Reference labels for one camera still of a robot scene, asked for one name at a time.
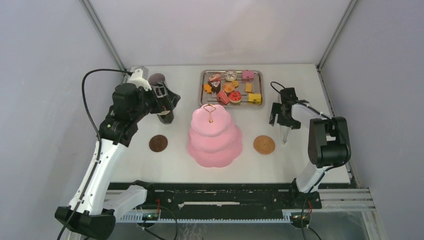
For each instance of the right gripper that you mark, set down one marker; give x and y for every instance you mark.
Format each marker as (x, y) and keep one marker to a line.
(277, 108)

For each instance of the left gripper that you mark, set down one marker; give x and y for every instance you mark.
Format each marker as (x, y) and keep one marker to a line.
(168, 102)

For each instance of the stainless steel food tongs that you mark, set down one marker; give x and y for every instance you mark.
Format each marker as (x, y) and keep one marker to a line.
(285, 114)

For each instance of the yellow cake slice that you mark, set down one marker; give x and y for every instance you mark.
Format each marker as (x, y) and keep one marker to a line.
(254, 98)

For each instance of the pink three-tier cake stand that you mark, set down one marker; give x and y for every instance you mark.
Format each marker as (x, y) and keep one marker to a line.
(214, 140)

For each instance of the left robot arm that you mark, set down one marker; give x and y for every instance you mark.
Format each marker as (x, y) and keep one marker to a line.
(87, 213)

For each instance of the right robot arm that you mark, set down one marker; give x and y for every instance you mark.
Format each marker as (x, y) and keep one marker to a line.
(328, 144)

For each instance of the black cup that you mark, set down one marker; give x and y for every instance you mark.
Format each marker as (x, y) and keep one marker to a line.
(166, 117)

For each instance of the mauve cup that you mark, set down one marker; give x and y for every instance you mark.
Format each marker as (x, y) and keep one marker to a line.
(157, 79)

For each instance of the light woven round coaster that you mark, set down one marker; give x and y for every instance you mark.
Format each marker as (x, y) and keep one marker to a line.
(264, 144)

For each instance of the dark brown round coaster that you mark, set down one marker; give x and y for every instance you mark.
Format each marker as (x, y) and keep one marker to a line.
(158, 143)

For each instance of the orange fish-shaped cake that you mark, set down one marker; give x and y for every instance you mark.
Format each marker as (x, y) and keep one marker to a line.
(207, 88)

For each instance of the rectangular yellow biscuit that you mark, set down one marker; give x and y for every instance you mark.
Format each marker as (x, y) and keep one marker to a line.
(248, 88)

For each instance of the chocolate cake slice with cream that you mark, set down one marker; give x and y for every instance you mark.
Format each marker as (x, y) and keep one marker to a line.
(215, 86)

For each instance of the pink square cake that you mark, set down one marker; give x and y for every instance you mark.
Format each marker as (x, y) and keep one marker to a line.
(247, 75)

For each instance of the stainless steel serving tray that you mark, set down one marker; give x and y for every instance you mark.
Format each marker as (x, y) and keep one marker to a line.
(257, 88)

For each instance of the round yellow biscuit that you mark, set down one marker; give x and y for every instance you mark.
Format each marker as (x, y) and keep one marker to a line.
(235, 83)

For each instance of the red cake slice with orange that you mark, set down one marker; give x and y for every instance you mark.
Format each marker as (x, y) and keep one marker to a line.
(215, 78)

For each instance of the red layered cake slice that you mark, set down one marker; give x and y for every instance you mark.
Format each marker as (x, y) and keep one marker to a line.
(223, 98)

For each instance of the round golden bread bun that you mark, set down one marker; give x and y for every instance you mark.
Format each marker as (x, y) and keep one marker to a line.
(228, 87)

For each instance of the white donut with chocolate drizzle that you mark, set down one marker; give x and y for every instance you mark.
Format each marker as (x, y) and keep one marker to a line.
(230, 75)

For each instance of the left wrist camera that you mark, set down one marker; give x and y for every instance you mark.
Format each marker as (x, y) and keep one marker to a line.
(139, 75)

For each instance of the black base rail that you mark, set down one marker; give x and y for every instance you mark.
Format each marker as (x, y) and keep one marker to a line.
(221, 201)

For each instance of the left aluminium frame post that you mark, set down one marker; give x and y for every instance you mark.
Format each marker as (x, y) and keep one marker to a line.
(102, 32)

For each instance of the aluminium frame post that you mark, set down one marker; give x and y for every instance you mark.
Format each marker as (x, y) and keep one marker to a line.
(337, 33)
(102, 32)

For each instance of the right aluminium frame post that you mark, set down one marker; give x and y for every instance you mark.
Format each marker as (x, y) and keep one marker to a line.
(337, 33)

